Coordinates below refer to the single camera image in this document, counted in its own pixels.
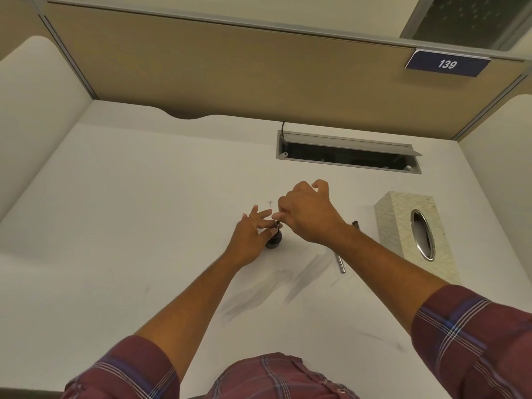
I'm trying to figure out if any person's right forearm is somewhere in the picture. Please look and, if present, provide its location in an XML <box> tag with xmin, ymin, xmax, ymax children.
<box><xmin>328</xmin><ymin>222</ymin><xmax>451</xmax><ymax>339</ymax></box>

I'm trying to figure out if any silver and black pen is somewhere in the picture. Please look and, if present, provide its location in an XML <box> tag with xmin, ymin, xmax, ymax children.
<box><xmin>334</xmin><ymin>221</ymin><xmax>360</xmax><ymax>275</ymax></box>

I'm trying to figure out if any maroon plaid shirt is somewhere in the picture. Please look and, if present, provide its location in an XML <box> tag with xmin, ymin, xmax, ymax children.
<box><xmin>62</xmin><ymin>284</ymin><xmax>532</xmax><ymax>399</ymax></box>

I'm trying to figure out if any beige partition panel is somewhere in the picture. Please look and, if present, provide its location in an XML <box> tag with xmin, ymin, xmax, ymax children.
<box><xmin>41</xmin><ymin>1</ymin><xmax>529</xmax><ymax>141</ymax></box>

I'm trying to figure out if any cream patterned tissue box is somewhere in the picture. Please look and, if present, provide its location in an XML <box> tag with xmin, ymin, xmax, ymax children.
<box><xmin>374</xmin><ymin>191</ymin><xmax>462</xmax><ymax>286</ymax></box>

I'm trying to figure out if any person's left forearm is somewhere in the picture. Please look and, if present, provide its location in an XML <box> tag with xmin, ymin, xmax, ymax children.
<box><xmin>132</xmin><ymin>245</ymin><xmax>244</xmax><ymax>383</ymax></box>

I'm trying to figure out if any person's left hand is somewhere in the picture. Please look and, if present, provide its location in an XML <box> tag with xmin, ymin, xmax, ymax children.
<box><xmin>224</xmin><ymin>205</ymin><xmax>277</xmax><ymax>270</ymax></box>

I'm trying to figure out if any person's right hand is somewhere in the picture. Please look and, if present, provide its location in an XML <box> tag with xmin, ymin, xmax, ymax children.
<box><xmin>278</xmin><ymin>180</ymin><xmax>349</xmax><ymax>246</ymax></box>

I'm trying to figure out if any blue number sign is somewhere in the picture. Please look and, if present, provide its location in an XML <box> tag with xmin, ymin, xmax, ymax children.
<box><xmin>405</xmin><ymin>49</ymin><xmax>492</xmax><ymax>78</ymax></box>

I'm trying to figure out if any silver desk cable box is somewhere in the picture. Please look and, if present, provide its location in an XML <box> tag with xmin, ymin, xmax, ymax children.
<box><xmin>276</xmin><ymin>130</ymin><xmax>423</xmax><ymax>175</ymax></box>

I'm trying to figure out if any white side divider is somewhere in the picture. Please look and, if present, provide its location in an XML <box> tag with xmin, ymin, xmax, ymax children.
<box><xmin>0</xmin><ymin>35</ymin><xmax>94</xmax><ymax>223</ymax></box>
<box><xmin>456</xmin><ymin>93</ymin><xmax>532</xmax><ymax>296</ymax></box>

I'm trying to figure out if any grey framed window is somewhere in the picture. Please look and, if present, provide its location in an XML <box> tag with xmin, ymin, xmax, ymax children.
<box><xmin>399</xmin><ymin>0</ymin><xmax>532</xmax><ymax>50</ymax></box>

